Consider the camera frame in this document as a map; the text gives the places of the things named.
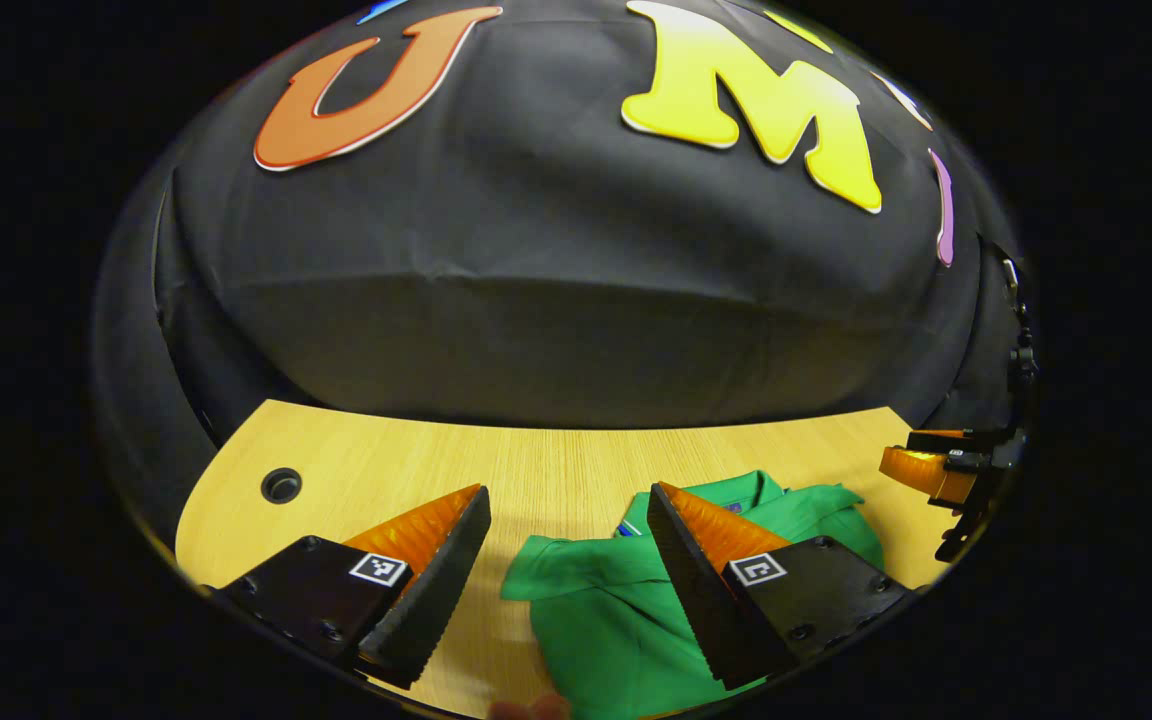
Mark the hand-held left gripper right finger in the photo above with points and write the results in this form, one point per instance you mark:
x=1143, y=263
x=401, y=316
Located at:
x=701, y=610

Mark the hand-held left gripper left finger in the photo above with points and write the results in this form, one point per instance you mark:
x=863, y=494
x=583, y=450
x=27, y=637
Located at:
x=436, y=600

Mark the black backdrop cloth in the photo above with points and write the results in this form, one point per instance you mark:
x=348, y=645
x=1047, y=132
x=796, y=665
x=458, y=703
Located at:
x=556, y=280

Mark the green T-shirt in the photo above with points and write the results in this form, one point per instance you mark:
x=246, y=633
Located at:
x=596, y=620

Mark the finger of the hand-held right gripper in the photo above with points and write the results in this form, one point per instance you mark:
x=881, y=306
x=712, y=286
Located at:
x=926, y=472
x=966, y=439

